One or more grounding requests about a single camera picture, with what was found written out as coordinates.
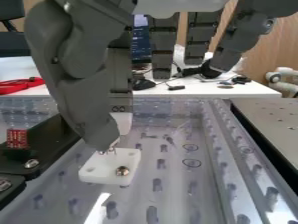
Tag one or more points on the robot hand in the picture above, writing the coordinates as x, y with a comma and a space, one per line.
74, 66

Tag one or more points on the black mouse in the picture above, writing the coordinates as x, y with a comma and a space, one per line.
142, 84

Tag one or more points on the screen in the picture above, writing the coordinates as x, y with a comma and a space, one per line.
141, 40

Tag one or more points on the black plate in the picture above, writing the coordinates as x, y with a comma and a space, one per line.
44, 140

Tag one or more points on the red circuit board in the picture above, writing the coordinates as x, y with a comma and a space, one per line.
16, 138

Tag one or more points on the white desk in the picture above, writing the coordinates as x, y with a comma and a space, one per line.
199, 90

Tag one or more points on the metal nut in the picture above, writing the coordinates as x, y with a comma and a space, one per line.
30, 163
2, 185

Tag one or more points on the small white square block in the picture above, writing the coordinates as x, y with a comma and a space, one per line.
101, 168

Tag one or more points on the small round metal piece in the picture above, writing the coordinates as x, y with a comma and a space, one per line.
122, 171

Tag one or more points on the clear box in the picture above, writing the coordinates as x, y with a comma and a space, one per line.
221, 140

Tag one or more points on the small white jointed device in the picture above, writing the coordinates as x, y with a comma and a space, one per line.
283, 80

